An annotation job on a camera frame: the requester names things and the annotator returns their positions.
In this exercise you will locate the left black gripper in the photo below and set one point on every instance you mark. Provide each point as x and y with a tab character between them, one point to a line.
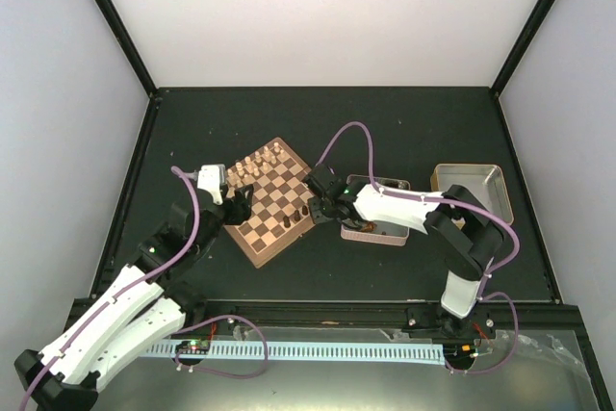
240	206

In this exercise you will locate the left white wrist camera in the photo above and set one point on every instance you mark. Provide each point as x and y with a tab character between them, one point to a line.
212	179

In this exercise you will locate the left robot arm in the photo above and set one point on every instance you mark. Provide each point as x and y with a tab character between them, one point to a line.
147	302

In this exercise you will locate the wooden chess board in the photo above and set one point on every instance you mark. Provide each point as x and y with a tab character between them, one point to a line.
264	236

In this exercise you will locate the black frame post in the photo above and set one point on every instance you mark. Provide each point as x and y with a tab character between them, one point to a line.
523	41
126	44

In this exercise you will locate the pink metal tin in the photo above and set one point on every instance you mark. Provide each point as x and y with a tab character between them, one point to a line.
397	235

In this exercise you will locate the pile of dark chess pieces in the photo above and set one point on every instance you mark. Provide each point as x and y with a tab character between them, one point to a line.
373	227

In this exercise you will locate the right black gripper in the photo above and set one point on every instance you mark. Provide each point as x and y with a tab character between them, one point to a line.
317	216

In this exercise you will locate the black frame post right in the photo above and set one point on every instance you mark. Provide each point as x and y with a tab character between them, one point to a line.
523	41

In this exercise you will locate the gold metal tin lid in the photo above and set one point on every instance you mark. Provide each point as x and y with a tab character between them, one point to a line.
486	182

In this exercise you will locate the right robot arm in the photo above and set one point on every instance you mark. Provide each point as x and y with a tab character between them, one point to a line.
466	238

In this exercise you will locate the black frame post left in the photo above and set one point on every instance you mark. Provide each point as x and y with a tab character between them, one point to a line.
126	44

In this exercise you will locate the light blue cable duct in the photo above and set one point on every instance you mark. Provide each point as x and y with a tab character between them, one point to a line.
299	351

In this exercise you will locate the white chess pieces group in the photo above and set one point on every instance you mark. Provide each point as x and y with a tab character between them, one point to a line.
264	168

